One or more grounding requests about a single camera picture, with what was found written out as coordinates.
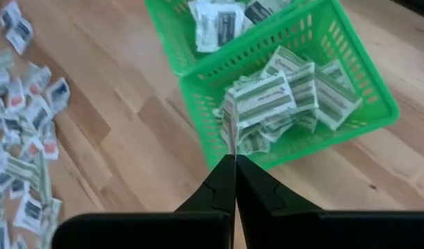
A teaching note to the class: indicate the white packet with red print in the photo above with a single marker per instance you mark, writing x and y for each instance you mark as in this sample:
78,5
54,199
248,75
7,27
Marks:
16,98
33,149
50,147
37,81

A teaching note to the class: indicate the black aluminium rig frame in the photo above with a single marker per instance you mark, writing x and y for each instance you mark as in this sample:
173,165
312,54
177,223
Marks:
419,5

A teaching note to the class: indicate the green plastic basket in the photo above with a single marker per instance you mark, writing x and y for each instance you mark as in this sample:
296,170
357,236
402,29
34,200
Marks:
166,38
291,152

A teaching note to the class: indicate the green striped bandage packet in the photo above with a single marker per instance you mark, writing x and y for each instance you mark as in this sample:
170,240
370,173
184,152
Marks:
336,69
303,88
277,129
284,60
230,121
306,121
21,169
0,60
253,143
336,107
263,100

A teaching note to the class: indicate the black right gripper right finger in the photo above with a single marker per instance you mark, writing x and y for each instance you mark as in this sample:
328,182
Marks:
301,228

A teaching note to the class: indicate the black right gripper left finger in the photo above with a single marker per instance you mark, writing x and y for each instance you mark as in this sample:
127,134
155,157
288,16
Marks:
198,228

